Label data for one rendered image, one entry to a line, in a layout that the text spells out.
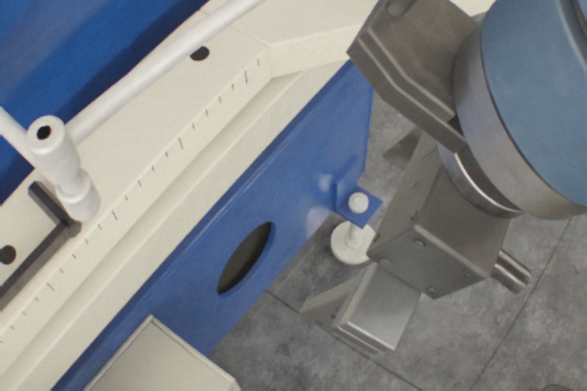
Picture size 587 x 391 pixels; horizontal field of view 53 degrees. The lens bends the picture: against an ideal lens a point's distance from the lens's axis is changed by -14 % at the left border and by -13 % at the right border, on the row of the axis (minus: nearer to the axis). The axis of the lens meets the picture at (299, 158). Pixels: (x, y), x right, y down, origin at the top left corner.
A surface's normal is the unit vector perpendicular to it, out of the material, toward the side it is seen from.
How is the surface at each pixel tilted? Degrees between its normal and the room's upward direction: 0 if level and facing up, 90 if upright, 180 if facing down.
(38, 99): 90
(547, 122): 77
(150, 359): 0
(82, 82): 90
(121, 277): 90
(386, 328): 24
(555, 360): 0
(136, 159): 0
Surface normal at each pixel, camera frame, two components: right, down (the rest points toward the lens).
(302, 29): -0.03, -0.54
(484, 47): -0.92, -0.28
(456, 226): 0.36, -0.36
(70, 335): 0.80, 0.50
